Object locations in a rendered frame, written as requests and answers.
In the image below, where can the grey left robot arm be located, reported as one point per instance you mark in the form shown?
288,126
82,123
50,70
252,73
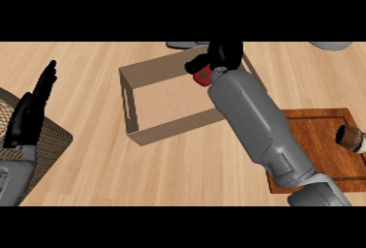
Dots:
13,171

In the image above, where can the cardboard box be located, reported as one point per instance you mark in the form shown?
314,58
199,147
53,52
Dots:
161,97

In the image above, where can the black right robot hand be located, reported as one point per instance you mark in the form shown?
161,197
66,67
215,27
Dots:
223,53

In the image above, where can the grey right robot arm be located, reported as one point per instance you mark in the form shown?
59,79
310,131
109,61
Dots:
261,129

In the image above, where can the grey round dish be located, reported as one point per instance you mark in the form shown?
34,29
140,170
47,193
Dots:
186,44

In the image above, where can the brown wooden cutting board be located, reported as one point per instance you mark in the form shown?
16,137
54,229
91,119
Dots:
329,142

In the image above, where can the grey round bowl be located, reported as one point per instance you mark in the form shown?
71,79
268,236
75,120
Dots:
332,45

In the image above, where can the chocolate cupcake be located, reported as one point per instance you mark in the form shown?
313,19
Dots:
351,138

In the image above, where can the brown woven placemat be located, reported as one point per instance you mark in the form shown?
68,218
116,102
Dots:
44,142

